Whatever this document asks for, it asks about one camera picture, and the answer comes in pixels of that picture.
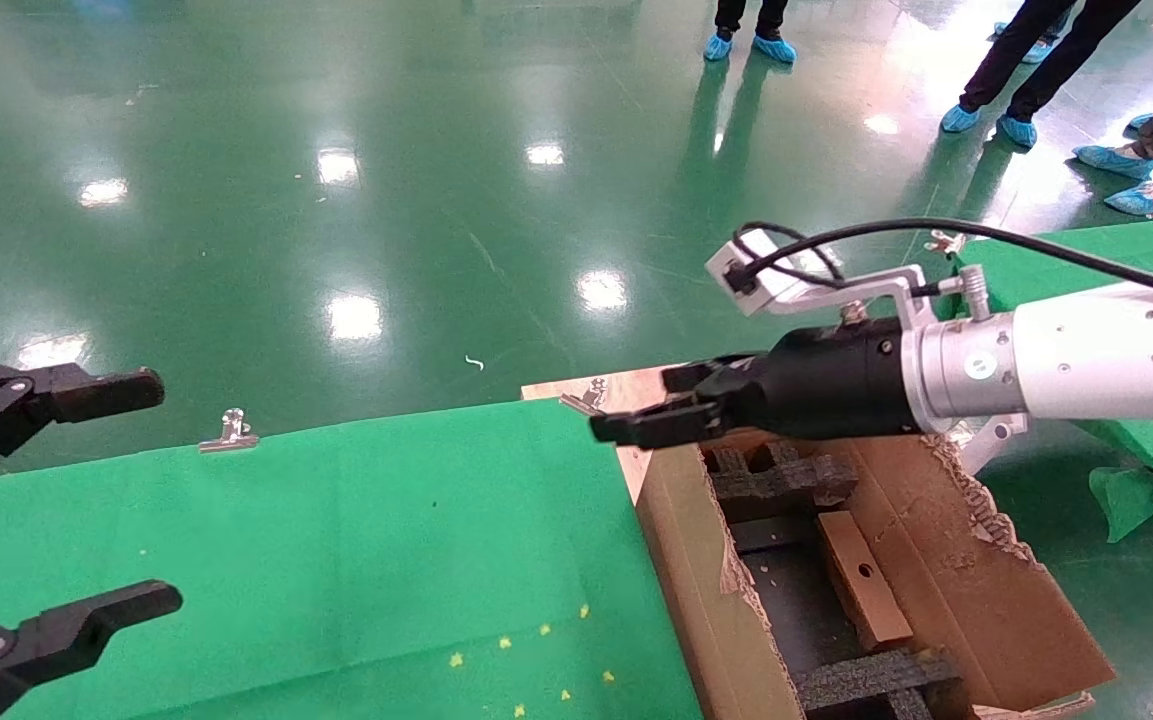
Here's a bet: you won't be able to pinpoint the silver camera mount bracket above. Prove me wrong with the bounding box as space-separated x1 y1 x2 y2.
764 261 999 333

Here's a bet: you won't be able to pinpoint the person legs black trousers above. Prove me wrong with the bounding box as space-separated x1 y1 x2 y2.
960 0 1143 123
715 0 790 40

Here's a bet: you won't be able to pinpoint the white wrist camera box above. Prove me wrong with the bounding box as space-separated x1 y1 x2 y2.
703 227 843 319

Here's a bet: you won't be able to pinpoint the white metal support leg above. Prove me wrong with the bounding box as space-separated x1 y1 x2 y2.
948 415 1029 477

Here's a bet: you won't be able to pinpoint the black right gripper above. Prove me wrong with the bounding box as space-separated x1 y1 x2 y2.
590 317 923 451

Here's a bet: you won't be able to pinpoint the black foam bar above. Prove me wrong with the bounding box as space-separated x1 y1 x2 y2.
796 648 968 720

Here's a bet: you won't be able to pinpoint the large green table cloth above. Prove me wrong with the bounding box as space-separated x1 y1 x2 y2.
0 397 703 720

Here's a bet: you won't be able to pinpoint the black foam base sheet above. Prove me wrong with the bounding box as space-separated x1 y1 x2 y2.
729 514 873 683

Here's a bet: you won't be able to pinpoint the small cardboard box with hole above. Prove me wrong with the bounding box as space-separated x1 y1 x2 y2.
815 509 916 654

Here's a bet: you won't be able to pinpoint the notched black foam block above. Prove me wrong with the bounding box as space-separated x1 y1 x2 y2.
700 439 860 524

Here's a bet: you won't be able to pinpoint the large open cardboard carton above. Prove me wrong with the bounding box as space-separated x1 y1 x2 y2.
635 425 1118 720

